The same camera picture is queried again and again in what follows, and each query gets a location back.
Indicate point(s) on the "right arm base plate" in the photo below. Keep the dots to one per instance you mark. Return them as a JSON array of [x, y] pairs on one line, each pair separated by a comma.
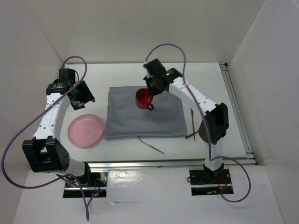
[[202, 186]]

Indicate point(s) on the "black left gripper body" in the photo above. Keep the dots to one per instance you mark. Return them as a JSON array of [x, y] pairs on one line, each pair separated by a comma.
[[81, 95]]

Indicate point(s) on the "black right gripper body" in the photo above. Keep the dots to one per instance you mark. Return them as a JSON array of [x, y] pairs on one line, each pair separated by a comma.
[[156, 88]]

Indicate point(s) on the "red enamel mug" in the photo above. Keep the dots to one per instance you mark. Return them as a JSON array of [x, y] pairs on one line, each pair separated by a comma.
[[143, 99]]

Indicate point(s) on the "aluminium front table rail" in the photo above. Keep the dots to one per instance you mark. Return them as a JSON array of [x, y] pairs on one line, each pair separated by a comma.
[[145, 164]]

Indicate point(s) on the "grey cloth placemat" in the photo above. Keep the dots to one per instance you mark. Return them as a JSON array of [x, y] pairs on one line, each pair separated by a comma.
[[125, 120]]

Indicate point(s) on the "aluminium right side rail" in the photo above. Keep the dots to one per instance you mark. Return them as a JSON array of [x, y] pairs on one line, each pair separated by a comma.
[[237, 112]]

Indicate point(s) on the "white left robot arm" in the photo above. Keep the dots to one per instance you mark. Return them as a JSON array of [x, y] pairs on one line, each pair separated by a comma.
[[44, 151]]

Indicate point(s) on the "pink plate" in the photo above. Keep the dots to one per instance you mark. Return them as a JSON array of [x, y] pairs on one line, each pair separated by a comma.
[[85, 130]]

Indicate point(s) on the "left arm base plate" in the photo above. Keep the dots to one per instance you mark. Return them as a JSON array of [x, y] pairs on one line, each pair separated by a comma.
[[95, 185]]

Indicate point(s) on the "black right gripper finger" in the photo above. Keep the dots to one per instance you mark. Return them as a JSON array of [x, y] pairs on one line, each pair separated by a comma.
[[148, 89], [159, 91]]

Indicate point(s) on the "copper spoon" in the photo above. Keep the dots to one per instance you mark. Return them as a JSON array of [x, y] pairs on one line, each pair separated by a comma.
[[191, 135]]

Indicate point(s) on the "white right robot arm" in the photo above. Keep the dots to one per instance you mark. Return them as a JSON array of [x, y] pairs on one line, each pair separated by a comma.
[[215, 123]]

